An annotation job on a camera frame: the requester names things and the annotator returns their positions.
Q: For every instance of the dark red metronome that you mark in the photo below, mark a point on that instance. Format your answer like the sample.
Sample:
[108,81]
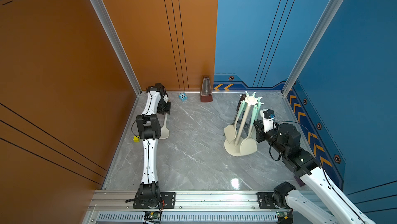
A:
[206,95]

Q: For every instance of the cream turner mint handle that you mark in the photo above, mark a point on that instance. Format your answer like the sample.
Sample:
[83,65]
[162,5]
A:
[249,145]

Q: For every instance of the small blue toy cube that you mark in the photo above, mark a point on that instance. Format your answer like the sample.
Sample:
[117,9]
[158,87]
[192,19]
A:
[182,96]

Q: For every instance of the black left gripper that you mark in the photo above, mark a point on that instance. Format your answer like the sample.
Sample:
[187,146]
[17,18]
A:
[166,110]

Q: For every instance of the left green circuit board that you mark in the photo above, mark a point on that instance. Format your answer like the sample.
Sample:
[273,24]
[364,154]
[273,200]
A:
[153,217]

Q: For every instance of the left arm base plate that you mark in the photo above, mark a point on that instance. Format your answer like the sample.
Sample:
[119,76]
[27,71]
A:
[166,201]

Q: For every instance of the aluminium rail frame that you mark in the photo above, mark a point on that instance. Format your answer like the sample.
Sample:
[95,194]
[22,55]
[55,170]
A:
[191,207]

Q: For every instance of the green circuit board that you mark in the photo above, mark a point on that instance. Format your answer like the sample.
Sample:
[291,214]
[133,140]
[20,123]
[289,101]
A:
[285,218]
[153,217]

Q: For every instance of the cream spatula mint handle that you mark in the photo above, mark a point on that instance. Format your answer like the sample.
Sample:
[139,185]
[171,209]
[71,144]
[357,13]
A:
[230,131]

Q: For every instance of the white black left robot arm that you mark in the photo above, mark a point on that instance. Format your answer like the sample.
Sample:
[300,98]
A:
[151,126]

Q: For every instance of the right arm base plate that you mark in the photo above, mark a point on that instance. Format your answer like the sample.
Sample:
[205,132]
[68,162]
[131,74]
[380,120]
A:
[266,200]

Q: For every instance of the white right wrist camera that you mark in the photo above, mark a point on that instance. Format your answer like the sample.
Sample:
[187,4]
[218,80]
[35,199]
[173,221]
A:
[268,117]

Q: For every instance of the dark metal trowel spatula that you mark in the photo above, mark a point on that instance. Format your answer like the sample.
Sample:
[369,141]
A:
[242,97]

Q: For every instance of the cream spatula wooden handle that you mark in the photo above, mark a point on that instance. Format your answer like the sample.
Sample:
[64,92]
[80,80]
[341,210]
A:
[164,130]

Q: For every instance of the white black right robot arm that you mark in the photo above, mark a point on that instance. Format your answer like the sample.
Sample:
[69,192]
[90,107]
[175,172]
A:
[285,139]

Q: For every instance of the right green circuit board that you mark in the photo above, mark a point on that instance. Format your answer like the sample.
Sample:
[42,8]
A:
[285,218]

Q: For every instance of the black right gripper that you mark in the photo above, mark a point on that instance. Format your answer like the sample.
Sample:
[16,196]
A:
[260,131]

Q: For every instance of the cream utensil rack stand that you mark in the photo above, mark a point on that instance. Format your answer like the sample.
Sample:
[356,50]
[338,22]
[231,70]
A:
[251,100]

